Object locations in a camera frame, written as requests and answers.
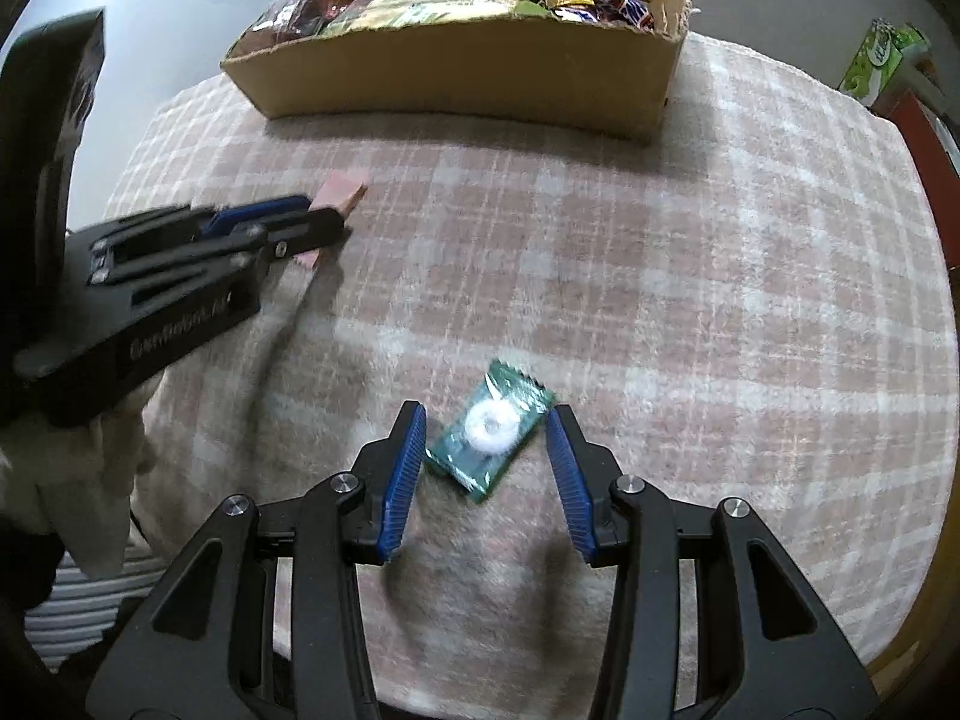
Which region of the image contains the clear bag of crackers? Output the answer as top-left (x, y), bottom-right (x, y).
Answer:
top-left (319, 0), bottom-right (537, 35)

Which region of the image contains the red open box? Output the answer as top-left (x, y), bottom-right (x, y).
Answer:
top-left (889, 94), bottom-right (960, 188)

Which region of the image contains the person's left hand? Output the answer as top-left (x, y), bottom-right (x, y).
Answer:
top-left (0, 375), bottom-right (162, 578)

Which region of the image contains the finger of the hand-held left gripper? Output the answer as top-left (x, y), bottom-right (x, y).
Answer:
top-left (90, 208), bottom-right (352, 293)
top-left (67, 195), bottom-right (312, 256)

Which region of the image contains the striped cloth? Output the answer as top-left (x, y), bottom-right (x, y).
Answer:
top-left (22, 525), bottom-right (170, 672)

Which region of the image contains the brown chocolate bar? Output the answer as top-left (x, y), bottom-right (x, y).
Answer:
top-left (592, 0), bottom-right (659, 32)

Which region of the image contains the green tissue box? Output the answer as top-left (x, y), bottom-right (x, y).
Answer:
top-left (838, 19), bottom-right (935, 107)

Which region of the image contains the brown cardboard box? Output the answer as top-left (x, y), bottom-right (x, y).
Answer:
top-left (220, 0), bottom-right (692, 142)

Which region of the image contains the dark red snack packet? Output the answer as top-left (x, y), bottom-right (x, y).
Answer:
top-left (244, 0), bottom-right (353, 42)

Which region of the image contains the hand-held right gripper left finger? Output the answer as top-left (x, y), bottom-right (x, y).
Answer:
top-left (86, 400), bottom-right (428, 720)

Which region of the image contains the green ring candy packet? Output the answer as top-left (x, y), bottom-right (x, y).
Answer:
top-left (424, 360), bottom-right (554, 497)

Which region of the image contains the pink wafer packet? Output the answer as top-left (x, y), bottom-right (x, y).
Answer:
top-left (294, 172), bottom-right (368, 271)

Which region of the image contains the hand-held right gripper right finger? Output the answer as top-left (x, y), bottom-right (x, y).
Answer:
top-left (545, 403), bottom-right (880, 720)

